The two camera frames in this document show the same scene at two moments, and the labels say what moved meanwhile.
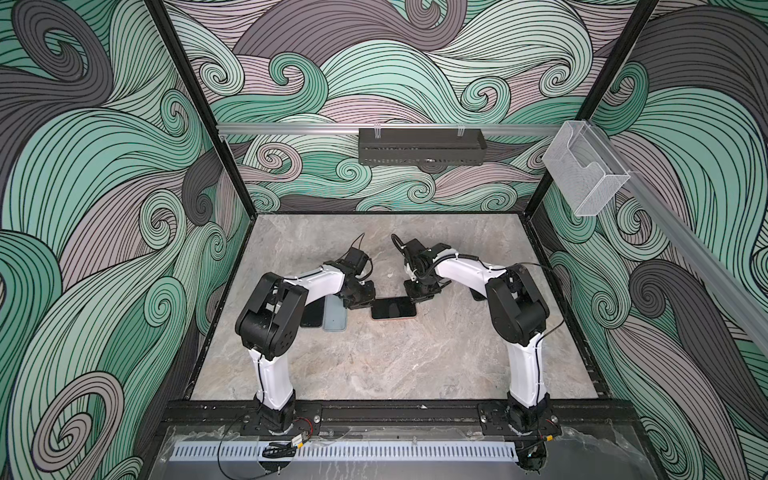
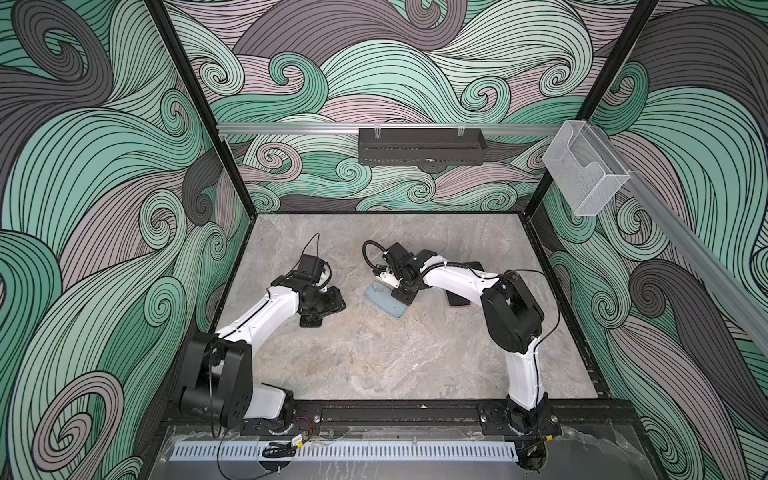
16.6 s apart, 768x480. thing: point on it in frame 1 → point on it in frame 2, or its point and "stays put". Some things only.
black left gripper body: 362,295 → 324,303
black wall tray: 420,146 stays put
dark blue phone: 313,314 stays put
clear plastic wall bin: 585,168 stays put
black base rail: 527,416 stays put
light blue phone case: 334,314 → 379,297
